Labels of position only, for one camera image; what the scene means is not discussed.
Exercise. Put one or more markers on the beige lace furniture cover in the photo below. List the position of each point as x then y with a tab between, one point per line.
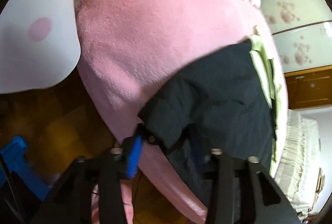
299	174

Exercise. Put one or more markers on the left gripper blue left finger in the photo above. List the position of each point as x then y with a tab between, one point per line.
132	149

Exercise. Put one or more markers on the floral sliding wardrobe doors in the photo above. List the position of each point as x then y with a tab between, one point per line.
301	30

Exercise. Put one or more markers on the pink plush bed cover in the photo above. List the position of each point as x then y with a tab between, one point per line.
131	48

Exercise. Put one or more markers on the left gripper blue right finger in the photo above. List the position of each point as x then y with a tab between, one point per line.
201	156

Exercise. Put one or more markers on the green and black hooded jacket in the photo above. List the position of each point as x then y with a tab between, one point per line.
219	100

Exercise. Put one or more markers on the brown wooden door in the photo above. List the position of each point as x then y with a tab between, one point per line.
309	88

